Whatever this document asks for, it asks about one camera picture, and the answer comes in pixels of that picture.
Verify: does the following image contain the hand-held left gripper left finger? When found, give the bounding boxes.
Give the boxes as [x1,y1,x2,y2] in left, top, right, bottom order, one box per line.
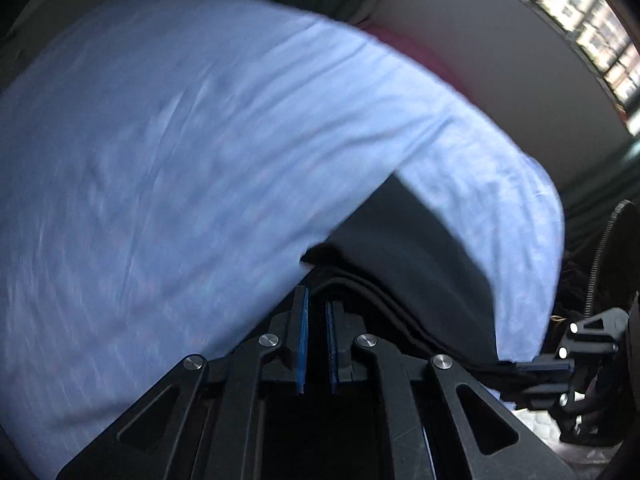
[55,285,311,480]

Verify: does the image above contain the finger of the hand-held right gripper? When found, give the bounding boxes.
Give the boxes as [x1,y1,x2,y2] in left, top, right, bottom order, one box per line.
[514,307,632,376]
[500,381,576,412]

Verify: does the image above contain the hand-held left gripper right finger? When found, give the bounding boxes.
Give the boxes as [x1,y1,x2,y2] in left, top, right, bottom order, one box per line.
[325,300,577,480]

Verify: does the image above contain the black pants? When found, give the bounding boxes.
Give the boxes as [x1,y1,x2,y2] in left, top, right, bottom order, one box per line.
[299,170,521,381]

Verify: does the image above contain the bed with blue checked sheet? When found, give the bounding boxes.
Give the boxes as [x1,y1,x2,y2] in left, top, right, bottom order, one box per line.
[0,0,567,480]

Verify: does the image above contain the window with metal railing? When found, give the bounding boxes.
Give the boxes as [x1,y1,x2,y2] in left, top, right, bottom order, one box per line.
[472,0,640,136]

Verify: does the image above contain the purple quilt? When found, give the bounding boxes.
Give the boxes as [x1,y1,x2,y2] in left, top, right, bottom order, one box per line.
[362,22,471,98]

